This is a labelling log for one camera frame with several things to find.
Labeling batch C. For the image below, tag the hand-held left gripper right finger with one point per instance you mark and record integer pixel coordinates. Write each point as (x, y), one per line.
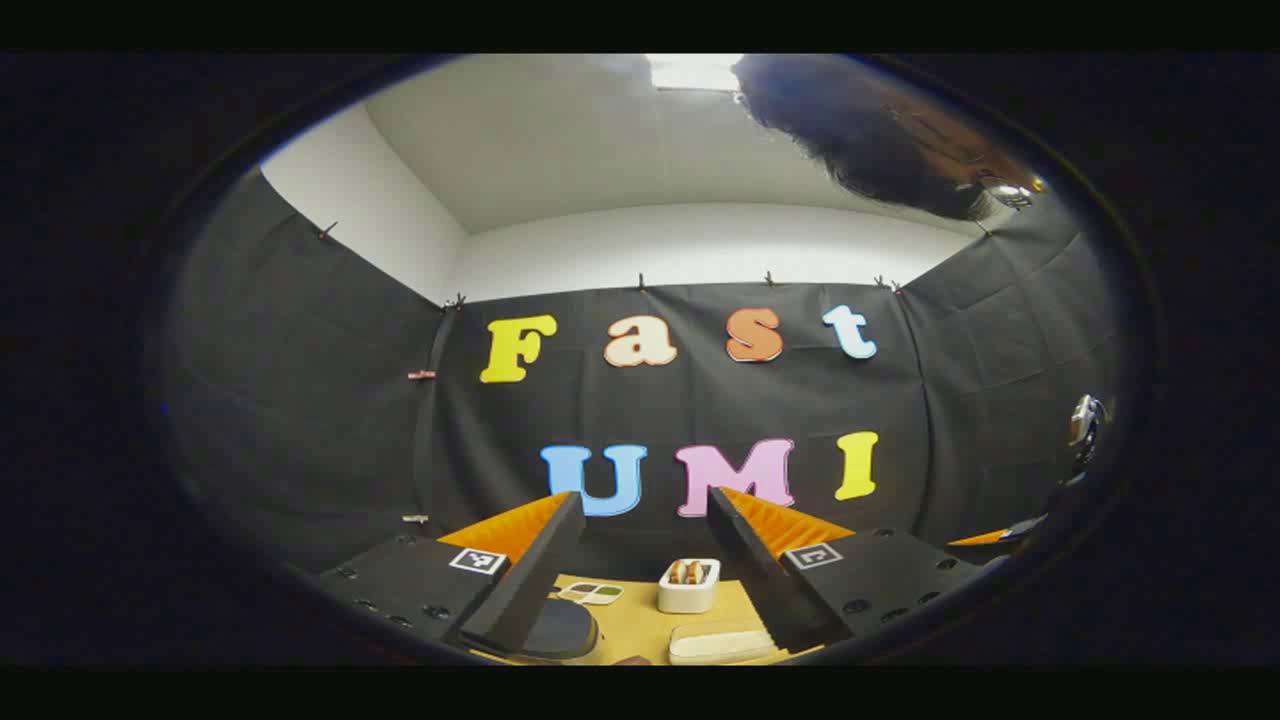
(755, 580)

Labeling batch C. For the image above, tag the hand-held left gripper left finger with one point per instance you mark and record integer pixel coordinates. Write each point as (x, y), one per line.
(535, 580)

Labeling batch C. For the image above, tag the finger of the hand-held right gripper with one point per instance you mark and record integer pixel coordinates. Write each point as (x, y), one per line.
(985, 539)

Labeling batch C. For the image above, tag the silver black rice cooker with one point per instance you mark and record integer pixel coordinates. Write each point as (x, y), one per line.
(565, 625)

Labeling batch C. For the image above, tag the white divided grain dish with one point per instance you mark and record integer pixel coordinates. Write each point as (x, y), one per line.
(590, 593)

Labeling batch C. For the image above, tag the toast bread slice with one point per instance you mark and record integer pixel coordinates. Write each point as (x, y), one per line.
(677, 572)
(695, 572)

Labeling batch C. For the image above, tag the white toaster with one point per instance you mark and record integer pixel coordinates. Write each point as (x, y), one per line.
(688, 597)

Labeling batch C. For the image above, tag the white container with clear lid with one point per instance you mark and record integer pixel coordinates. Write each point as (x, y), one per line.
(720, 643)

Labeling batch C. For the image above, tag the black backdrop cloth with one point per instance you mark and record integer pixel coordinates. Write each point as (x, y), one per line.
(300, 400)

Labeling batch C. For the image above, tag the person's head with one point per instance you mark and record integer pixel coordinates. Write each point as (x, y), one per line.
(870, 140)

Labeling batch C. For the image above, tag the ceiling light panel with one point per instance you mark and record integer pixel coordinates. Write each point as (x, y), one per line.
(695, 72)

